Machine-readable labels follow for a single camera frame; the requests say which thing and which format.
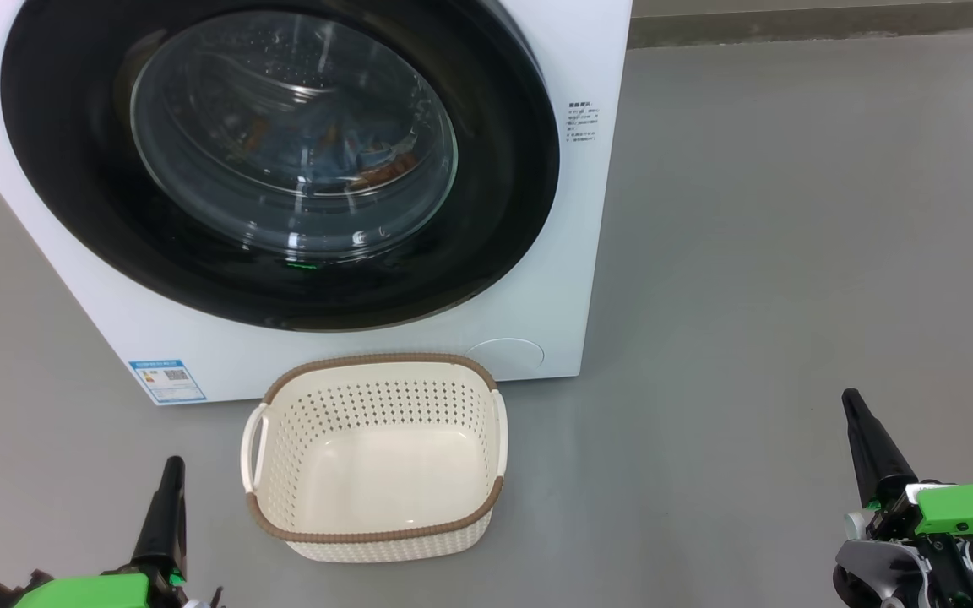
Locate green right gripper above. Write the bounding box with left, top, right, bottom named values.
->
left=841, top=388, right=973, bottom=558

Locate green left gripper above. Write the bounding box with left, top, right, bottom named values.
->
left=0, top=456, right=226, bottom=608

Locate black-rimmed glass washer door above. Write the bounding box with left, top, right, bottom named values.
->
left=0, top=0, right=561, bottom=332

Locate blue bear-print garment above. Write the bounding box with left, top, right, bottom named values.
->
left=225, top=110, right=369, bottom=182
left=343, top=139, right=421, bottom=187

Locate white front-load washing machine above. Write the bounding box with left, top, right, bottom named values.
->
left=0, top=0, right=633, bottom=406

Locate cream perforated laundry basket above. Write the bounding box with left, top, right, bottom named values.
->
left=240, top=353, right=509, bottom=563

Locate blue energy label sticker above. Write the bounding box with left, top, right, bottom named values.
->
left=128, top=360, right=208, bottom=405

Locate round filter cover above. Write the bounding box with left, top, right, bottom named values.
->
left=465, top=338, right=545, bottom=372

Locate printed text label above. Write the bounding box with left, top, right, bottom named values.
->
left=567, top=101, right=601, bottom=143

